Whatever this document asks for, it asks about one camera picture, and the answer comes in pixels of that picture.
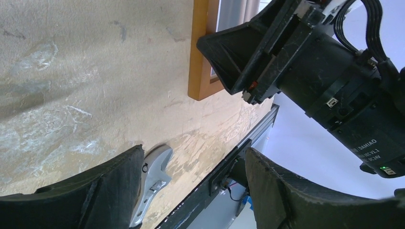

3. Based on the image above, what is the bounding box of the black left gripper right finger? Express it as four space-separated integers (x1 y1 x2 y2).
245 148 405 229

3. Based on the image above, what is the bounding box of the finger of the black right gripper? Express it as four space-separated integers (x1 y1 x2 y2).
196 0 299 95

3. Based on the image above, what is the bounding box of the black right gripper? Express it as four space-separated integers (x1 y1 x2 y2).
243 0 405 178

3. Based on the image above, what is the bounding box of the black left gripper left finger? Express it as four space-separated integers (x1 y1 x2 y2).
0 145 144 229

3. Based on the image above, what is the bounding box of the wooden picture frame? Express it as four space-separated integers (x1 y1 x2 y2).
187 0 269 102

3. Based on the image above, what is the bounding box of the red handled adjustable wrench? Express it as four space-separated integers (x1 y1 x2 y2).
129 145 173 229

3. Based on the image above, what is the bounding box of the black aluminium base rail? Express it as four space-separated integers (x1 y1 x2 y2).
156 104 279 229

